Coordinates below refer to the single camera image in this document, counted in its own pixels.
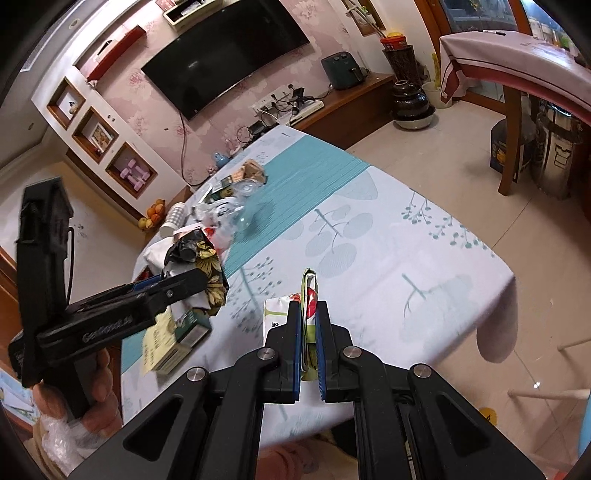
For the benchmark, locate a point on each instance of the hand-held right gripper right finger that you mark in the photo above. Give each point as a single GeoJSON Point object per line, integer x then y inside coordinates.
{"type": "Point", "coordinates": [322, 355]}

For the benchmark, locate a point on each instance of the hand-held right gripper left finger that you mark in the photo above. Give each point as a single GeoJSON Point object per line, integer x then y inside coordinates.
{"type": "Point", "coordinates": [298, 355]}

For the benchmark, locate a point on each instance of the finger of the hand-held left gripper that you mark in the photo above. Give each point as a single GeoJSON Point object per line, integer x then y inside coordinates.
{"type": "Point", "coordinates": [147, 282]}
{"type": "Point", "coordinates": [184, 284]}

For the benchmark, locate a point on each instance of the white green snack packet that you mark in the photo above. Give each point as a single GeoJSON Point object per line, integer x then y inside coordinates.
{"type": "Point", "coordinates": [308, 295]}

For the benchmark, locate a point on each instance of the checked white paper cup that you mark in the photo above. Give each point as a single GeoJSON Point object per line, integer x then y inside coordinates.
{"type": "Point", "coordinates": [173, 219]}

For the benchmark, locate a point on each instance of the clear plastic bag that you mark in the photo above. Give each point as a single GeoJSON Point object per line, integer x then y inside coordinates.
{"type": "Point", "coordinates": [60, 445]}

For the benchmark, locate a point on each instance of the person's left hand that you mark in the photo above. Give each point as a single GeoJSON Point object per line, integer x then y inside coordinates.
{"type": "Point", "coordinates": [110, 397]}

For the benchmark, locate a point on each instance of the black floral snack bag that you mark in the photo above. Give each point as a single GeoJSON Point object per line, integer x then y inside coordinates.
{"type": "Point", "coordinates": [203, 258]}

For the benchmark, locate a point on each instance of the wooden door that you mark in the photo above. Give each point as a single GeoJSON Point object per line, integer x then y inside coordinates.
{"type": "Point", "coordinates": [7, 277]}

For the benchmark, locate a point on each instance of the yellow and green cardboard box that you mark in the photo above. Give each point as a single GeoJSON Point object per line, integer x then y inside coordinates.
{"type": "Point", "coordinates": [178, 341]}

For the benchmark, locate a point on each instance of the fruit bowl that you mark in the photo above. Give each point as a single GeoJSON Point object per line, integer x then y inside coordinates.
{"type": "Point", "coordinates": [154, 213]}

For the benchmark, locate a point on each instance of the clear plastic cup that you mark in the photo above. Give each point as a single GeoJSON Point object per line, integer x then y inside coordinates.
{"type": "Point", "coordinates": [238, 217]}

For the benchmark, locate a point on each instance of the pink dumbbell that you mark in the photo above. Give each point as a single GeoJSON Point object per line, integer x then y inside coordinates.
{"type": "Point", "coordinates": [129, 170]}
{"type": "Point", "coordinates": [141, 180]}

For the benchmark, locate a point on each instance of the small green packet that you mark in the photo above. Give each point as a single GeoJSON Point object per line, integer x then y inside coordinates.
{"type": "Point", "coordinates": [226, 183]}

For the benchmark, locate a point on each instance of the person's right leg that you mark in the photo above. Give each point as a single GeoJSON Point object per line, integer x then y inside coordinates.
{"type": "Point", "coordinates": [304, 464]}

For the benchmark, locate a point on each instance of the clear plastic lid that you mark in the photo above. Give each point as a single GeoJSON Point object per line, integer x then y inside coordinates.
{"type": "Point", "coordinates": [245, 188]}

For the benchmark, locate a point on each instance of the blue figure night light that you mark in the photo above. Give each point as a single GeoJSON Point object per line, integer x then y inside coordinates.
{"type": "Point", "coordinates": [221, 159]}

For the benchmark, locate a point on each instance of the brown and green drink carton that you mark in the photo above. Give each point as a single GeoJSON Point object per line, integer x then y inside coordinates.
{"type": "Point", "coordinates": [254, 170]}

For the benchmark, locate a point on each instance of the framed photo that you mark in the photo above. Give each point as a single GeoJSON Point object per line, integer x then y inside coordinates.
{"type": "Point", "coordinates": [102, 137]}

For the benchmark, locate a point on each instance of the yellow slipper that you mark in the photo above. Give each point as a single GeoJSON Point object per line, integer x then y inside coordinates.
{"type": "Point", "coordinates": [487, 415]}

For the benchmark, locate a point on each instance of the long red box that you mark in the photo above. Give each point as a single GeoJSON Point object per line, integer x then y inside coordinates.
{"type": "Point", "coordinates": [115, 50]}

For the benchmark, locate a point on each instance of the black flat screen television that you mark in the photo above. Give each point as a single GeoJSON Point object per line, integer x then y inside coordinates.
{"type": "Point", "coordinates": [221, 60]}

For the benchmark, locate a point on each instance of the wooden television cabinet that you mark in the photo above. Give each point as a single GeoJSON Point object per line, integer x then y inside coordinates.
{"type": "Point", "coordinates": [355, 106]}

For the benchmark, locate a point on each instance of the metal basin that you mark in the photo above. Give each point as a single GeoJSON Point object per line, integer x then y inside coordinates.
{"type": "Point", "coordinates": [415, 122]}

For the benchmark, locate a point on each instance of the dark green air fryer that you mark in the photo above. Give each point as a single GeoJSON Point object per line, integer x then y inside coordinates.
{"type": "Point", "coordinates": [339, 69]}

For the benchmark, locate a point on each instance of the dark ceramic jar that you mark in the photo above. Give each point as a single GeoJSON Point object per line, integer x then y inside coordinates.
{"type": "Point", "coordinates": [408, 99]}

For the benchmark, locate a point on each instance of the dark blue cardboard box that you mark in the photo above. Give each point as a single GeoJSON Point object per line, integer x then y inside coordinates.
{"type": "Point", "coordinates": [498, 147]}

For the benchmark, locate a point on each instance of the white bucket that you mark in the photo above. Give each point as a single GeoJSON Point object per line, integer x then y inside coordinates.
{"type": "Point", "coordinates": [434, 94]}

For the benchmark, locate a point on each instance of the wooden side table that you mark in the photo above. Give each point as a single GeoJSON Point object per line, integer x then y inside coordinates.
{"type": "Point", "coordinates": [512, 138]}

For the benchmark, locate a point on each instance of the stainless steel pot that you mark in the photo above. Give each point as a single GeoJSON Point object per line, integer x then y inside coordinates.
{"type": "Point", "coordinates": [556, 152]}

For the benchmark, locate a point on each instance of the red lidded container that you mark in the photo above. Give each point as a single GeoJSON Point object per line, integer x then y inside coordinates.
{"type": "Point", "coordinates": [395, 41]}

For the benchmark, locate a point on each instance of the side table with white cloth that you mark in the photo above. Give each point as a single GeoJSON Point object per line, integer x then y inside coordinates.
{"type": "Point", "coordinates": [508, 50]}

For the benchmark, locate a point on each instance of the black marker pen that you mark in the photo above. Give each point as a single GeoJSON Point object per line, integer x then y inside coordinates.
{"type": "Point", "coordinates": [495, 32]}

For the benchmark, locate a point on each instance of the wooden glass cabinet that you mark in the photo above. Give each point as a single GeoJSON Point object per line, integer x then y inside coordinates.
{"type": "Point", "coordinates": [485, 14]}

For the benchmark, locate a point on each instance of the black action camera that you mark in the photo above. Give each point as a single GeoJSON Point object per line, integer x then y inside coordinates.
{"type": "Point", "coordinates": [298, 98]}

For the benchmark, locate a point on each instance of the white chair frame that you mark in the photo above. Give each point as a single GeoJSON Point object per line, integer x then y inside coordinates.
{"type": "Point", "coordinates": [545, 393]}

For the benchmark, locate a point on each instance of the white wall shelf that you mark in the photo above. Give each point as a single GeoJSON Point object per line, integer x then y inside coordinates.
{"type": "Point", "coordinates": [184, 13]}

